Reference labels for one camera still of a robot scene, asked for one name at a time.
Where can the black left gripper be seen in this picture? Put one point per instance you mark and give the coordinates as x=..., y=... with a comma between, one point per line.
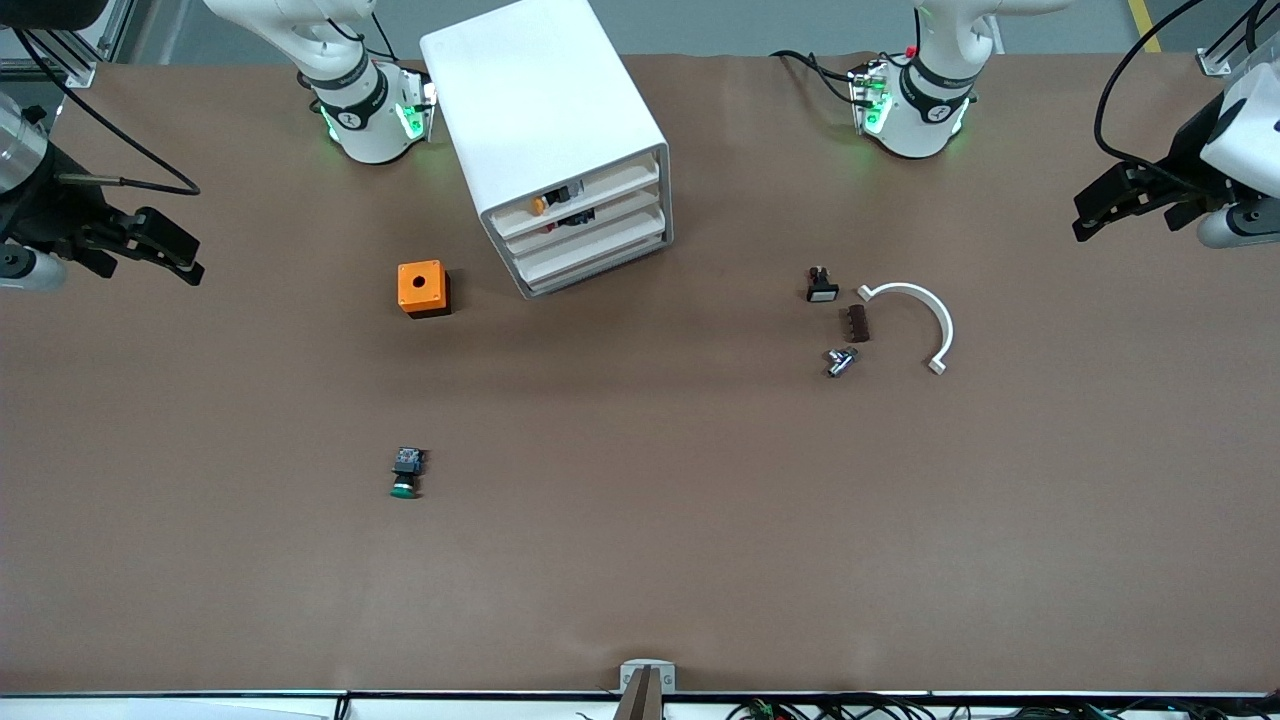
x=1187, y=150

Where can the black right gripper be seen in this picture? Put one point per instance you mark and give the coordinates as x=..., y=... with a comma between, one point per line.
x=42, y=216

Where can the green push button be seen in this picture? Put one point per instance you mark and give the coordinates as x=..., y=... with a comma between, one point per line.
x=405, y=475

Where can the white plastic drawer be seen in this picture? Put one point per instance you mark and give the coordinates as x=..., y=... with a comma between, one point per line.
x=620, y=210
x=610, y=185
x=600, y=268
x=600, y=245

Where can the orange button box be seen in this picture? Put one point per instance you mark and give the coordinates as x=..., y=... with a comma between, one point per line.
x=420, y=285

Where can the black white-faced push button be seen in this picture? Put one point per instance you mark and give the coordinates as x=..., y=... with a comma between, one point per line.
x=821, y=287

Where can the white drawer cabinet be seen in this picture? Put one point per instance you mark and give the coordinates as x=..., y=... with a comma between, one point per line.
x=540, y=100

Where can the brown terminal block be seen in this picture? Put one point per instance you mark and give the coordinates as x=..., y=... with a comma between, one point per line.
x=856, y=323

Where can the white table edge strip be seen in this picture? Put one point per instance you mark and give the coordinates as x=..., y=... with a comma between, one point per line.
x=200, y=706

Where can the aluminium frame profile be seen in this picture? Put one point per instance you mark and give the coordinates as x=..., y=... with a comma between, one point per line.
x=1225, y=55
x=85, y=65

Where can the white curved bracket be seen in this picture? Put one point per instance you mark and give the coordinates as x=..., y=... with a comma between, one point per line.
x=940, y=315

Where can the silver key switch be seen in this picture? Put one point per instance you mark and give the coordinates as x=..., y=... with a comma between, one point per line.
x=840, y=361

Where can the black and white switch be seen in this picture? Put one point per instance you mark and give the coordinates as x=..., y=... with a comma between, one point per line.
x=562, y=190

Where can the black switch part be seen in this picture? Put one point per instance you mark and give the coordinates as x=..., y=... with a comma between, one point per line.
x=575, y=218

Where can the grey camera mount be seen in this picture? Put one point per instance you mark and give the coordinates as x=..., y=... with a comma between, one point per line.
x=645, y=680

